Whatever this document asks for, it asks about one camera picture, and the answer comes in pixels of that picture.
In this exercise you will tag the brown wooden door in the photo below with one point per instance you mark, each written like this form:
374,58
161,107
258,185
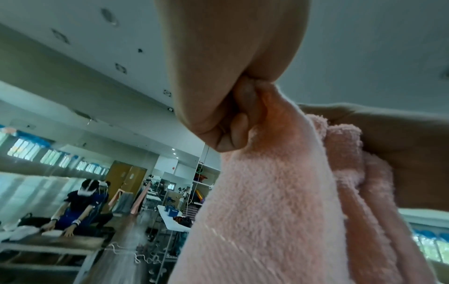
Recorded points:
126,177

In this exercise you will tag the grey work table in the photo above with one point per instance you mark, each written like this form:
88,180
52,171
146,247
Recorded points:
45,246

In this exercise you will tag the white long table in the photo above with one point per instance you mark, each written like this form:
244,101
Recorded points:
172,222

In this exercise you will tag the hanging grey towel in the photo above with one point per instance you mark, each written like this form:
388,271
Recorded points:
121,202

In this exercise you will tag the folded white cloth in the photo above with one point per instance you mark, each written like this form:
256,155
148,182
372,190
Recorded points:
52,233

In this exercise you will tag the shelf with colourful items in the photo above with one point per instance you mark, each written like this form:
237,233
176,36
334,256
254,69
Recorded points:
203,185

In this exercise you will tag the person's right hand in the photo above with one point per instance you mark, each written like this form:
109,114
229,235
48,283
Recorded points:
407,155

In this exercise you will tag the blue box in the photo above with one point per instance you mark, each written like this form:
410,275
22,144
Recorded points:
172,212

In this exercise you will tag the hanging pink towel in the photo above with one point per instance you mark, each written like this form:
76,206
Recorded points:
137,201

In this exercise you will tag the pink fluffy towel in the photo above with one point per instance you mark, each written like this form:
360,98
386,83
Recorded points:
266,208

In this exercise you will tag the black bag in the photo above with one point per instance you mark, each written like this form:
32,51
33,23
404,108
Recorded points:
33,220

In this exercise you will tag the white cloth pile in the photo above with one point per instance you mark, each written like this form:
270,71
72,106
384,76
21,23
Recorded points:
15,233

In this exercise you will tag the person's left hand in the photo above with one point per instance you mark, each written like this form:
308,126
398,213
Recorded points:
210,61

